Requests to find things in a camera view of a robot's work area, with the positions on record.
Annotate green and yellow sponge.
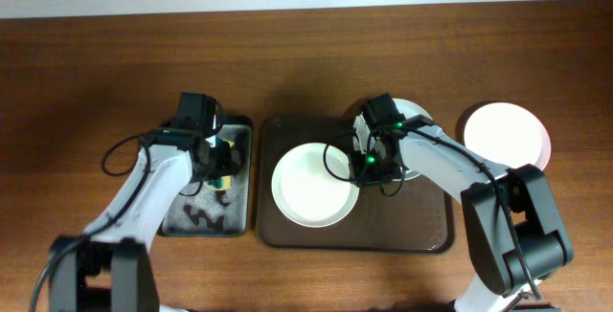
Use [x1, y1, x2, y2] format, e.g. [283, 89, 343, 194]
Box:
[201, 137, 237, 192]

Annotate pale green stained plate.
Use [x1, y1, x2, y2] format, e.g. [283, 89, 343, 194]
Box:
[352, 98, 435, 182]

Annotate white plate with red stain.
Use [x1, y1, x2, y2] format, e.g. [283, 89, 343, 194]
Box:
[271, 143, 359, 228]

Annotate white front plate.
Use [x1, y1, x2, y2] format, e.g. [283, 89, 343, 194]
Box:
[463, 102, 552, 170]

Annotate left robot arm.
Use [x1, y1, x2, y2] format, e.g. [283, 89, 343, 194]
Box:
[40, 124, 252, 311]

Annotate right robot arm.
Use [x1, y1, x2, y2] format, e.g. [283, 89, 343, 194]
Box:
[350, 112, 574, 311]

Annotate small black soapy tray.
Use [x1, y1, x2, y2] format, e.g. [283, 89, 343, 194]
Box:
[157, 116, 253, 237]

